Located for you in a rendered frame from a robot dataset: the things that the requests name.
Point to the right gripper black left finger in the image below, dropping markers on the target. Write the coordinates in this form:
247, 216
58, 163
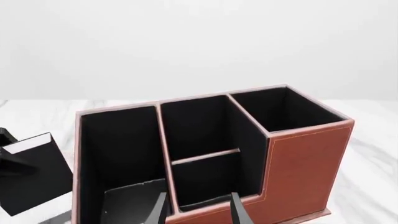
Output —
159, 210

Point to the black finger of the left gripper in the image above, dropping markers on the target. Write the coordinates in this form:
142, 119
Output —
5, 136
14, 168

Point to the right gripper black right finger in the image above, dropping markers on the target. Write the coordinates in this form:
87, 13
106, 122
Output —
240, 211

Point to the red-brown desk caddy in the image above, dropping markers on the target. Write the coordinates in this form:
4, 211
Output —
298, 163

